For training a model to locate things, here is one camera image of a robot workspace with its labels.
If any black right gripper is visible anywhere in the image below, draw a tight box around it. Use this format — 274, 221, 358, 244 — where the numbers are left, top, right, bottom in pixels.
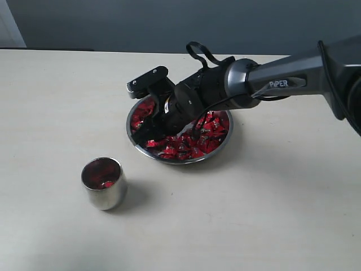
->
132, 95, 203, 145

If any red candy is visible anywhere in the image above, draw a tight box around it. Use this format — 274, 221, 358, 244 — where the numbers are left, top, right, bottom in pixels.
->
167, 143, 191, 160
87, 166, 118, 190
207, 117, 226, 134
197, 137, 219, 154

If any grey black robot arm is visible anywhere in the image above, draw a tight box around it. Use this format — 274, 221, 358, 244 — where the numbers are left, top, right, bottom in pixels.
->
127, 36, 360, 145

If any round stainless steel plate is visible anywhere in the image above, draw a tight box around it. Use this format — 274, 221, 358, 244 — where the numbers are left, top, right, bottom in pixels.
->
126, 96, 234, 165

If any stainless steel cup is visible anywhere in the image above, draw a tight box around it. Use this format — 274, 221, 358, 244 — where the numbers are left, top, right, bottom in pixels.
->
81, 157, 127, 211

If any red wrapped candy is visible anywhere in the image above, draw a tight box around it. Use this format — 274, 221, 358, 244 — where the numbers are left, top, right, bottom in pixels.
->
197, 137, 219, 154
167, 143, 191, 160
207, 117, 226, 134

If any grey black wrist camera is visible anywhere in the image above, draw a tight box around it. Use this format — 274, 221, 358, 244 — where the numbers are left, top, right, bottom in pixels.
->
126, 66, 175, 99

